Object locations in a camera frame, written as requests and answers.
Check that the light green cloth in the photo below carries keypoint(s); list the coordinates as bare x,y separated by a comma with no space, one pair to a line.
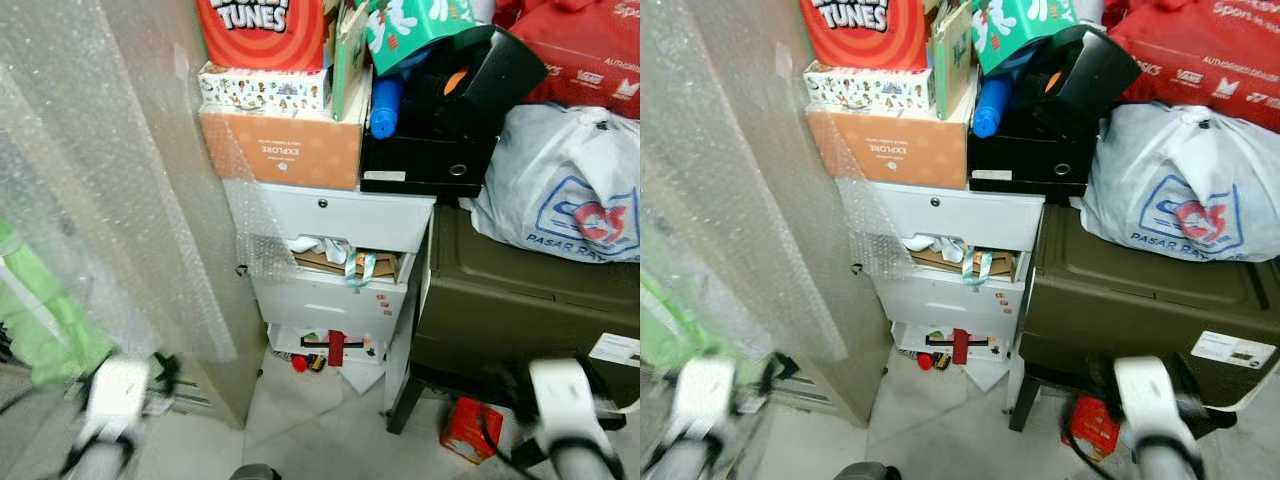
45,310
680,330

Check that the silver robot left leg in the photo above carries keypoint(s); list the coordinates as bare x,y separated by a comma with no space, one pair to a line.
865,471
255,472

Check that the small red black toy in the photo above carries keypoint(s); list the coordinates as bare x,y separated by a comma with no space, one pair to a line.
925,361
300,362

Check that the red black tool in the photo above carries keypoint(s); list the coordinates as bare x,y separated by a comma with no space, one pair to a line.
960,343
335,345

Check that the white paper sheet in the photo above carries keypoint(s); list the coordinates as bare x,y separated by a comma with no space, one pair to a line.
362,377
988,375

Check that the white crumpled cloth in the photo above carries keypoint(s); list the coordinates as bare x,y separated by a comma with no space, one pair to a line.
935,243
315,245

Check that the bubble wrapped panel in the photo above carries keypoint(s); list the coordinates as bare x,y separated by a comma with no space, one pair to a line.
740,180
120,180

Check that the brown cardboard piece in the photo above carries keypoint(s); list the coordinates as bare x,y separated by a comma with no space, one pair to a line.
940,262
385,265

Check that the teal patterned ribbon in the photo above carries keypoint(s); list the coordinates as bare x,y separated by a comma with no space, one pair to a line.
362,270
982,268

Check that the black stool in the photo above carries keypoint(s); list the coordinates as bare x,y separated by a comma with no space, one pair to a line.
405,400
1022,400

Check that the white drawer unit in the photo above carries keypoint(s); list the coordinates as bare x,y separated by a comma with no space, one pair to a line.
340,215
960,215

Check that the orange cardboard box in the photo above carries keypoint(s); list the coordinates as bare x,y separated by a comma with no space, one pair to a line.
890,150
285,150

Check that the olive plastic storage box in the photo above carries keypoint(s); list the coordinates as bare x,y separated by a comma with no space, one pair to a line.
520,300
1130,300

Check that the white printed plastic bag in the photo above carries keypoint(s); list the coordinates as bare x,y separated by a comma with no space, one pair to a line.
1170,180
560,180

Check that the small red box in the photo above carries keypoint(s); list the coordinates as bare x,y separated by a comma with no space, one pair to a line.
470,432
1090,428

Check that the white cartoon patterned box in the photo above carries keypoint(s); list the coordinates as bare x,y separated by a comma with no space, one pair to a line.
265,90
870,90

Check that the blue bottle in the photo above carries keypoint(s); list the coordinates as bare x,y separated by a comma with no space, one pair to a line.
385,108
990,108

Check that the black file box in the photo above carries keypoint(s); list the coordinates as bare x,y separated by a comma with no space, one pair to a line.
440,150
1040,150

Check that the red Looney Tunes box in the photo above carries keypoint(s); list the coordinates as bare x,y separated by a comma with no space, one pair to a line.
865,30
262,30

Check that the slim green box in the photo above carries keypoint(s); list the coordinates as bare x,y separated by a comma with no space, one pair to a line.
952,60
350,60

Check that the green white printed bag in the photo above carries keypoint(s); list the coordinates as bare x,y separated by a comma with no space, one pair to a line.
420,25
1025,25

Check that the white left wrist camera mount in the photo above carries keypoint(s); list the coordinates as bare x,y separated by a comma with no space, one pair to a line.
115,400
705,400

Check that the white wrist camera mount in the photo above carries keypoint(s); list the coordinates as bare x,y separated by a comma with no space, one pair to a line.
115,400
1152,400
565,400
705,400

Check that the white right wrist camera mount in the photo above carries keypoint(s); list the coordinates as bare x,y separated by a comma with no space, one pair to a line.
565,400
1152,400

